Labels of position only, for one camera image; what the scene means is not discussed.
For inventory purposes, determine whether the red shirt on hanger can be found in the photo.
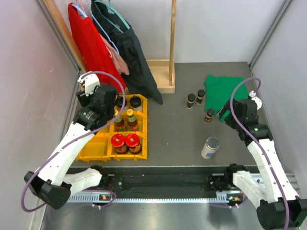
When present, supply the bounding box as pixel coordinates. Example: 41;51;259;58
68;3;126;88

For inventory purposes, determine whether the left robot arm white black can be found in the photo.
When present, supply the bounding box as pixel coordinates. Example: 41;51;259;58
21;71;124;212

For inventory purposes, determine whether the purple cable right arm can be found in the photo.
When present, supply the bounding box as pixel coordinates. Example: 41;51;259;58
230;77;291;230

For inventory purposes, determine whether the small dark cap bottle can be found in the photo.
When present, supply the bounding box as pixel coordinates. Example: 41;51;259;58
204;108;215;124
186;93;196;109

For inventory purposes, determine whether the yellow plastic bin organizer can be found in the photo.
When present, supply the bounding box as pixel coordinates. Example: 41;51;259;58
76;94;148;162

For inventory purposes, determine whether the red lid sauce jar front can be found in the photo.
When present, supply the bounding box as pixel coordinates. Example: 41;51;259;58
111;134;128;154

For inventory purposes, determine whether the sauce bottle yellow cap front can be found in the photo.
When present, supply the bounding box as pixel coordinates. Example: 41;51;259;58
115;110;128;132

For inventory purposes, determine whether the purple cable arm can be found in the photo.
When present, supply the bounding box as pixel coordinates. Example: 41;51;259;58
21;71;127;213
230;77;291;230

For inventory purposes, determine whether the grey lid salt jar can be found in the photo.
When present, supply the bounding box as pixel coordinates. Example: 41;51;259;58
201;137;220;159

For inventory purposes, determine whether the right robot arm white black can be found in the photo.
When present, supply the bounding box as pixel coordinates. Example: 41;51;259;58
217;92;307;230

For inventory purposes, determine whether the black garment on hanger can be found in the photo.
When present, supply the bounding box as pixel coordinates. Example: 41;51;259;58
91;0;163;105

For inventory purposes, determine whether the small black cap bottle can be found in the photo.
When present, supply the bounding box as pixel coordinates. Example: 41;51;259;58
196;89;206;105

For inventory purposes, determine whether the red lid sauce jar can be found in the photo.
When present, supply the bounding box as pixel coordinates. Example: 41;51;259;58
111;134;128;154
125;133;142;154

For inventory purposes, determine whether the pink garment on hanger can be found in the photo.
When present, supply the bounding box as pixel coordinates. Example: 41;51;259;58
100;35;130;75

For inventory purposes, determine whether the green cloth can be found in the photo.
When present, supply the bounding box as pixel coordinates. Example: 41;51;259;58
204;75;244;114

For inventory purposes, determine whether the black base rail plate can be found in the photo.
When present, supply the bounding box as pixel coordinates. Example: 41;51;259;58
81;165;264;195

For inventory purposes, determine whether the black lid spice shaker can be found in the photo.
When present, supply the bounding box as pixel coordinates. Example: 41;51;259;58
116;96;129;111
130;95;142;112

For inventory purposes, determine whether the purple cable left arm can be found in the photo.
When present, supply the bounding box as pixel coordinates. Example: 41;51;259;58
21;71;127;213

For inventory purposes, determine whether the wooden clothes rack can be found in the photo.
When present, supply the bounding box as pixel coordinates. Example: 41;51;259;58
42;0;177;93

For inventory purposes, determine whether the sauce bottle yellow cap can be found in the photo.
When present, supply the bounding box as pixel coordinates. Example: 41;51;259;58
127;109;139;131
115;110;128;132

